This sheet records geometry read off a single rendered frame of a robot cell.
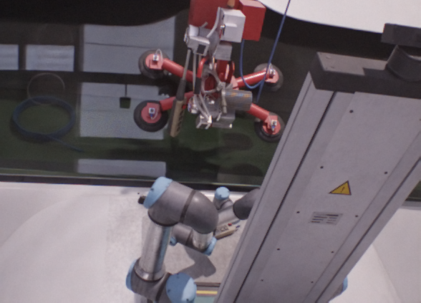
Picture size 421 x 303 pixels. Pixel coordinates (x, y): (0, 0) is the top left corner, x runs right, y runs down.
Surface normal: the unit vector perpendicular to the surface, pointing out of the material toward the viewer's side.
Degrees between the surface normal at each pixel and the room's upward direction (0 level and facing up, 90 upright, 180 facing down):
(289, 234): 90
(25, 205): 48
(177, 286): 8
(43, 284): 25
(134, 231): 0
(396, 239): 56
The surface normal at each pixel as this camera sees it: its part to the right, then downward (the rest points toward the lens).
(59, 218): -0.20, -0.69
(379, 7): 0.25, -0.45
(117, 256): 0.20, -0.72
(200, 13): 0.14, 0.40
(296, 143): 0.07, 0.69
